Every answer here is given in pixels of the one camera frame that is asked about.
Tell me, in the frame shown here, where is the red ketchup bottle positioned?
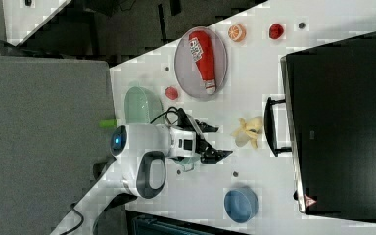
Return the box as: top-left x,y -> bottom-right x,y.
189,30 -> 216,95

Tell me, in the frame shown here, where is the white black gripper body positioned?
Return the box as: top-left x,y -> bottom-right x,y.
168,127 -> 200,158

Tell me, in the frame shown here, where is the orange slice toy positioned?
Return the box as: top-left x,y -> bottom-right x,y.
228,23 -> 246,42

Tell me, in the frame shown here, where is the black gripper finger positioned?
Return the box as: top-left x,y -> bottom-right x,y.
196,120 -> 218,133
200,149 -> 232,164

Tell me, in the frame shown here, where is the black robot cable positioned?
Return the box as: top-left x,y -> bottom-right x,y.
150,106 -> 190,128

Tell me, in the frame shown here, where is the green plastic colander basket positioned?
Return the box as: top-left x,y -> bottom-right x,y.
124,86 -> 165,124

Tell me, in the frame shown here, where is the peeled banana toy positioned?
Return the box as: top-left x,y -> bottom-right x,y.
231,117 -> 263,149

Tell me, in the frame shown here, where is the small dark red strawberry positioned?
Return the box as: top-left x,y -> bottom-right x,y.
269,23 -> 284,40

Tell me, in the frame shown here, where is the black toaster oven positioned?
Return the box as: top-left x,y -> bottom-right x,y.
264,31 -> 376,223

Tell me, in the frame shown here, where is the green lime toy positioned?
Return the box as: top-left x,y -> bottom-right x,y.
99,119 -> 118,128

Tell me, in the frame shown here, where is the blue cup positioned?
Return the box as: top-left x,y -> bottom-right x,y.
223,187 -> 259,223

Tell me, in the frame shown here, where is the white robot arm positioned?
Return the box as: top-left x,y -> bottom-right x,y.
50,120 -> 232,235

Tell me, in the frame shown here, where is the grey round plate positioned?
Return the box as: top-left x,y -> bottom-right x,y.
174,26 -> 228,101

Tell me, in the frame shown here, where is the large red strawberry toy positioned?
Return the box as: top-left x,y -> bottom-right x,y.
164,86 -> 179,100

